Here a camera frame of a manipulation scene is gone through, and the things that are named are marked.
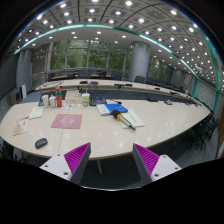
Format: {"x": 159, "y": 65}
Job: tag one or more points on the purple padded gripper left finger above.
{"x": 71, "y": 165}

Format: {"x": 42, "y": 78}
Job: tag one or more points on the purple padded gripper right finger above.
{"x": 151, "y": 166}

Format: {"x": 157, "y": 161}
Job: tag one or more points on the black computer mouse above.
{"x": 40, "y": 143}

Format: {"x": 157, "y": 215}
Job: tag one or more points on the pink mouse pad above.
{"x": 67, "y": 121}

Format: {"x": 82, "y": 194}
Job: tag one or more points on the black office chair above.
{"x": 203, "y": 129}

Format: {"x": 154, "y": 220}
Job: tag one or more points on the white paper sheet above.
{"x": 36, "y": 112}

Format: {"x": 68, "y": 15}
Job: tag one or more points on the red water bottle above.
{"x": 58, "y": 97}

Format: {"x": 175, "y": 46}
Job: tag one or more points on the red and white booklet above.
{"x": 21, "y": 126}

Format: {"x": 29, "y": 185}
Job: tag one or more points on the blue notebook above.
{"x": 118, "y": 107}

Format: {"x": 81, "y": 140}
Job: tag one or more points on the clear plastic cup green drink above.
{"x": 85, "y": 99}

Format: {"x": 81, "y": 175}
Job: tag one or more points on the white cylindrical container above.
{"x": 45, "y": 100}

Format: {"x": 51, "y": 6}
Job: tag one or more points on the grey round pillar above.
{"x": 139, "y": 60}

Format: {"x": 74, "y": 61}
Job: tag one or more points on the folded umbrella orange handle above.
{"x": 119, "y": 117}

